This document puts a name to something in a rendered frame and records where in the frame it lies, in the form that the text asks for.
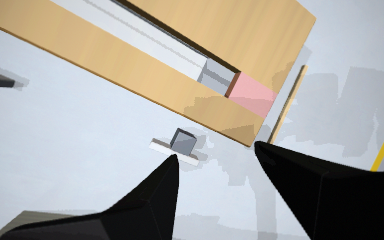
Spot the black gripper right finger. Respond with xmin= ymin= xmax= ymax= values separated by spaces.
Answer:
xmin=254 ymin=141 xmax=384 ymax=240

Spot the tan flat bar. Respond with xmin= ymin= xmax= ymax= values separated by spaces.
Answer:
xmin=267 ymin=65 xmax=309 ymax=144

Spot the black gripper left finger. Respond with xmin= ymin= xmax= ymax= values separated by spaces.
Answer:
xmin=0 ymin=154 xmax=179 ymax=240

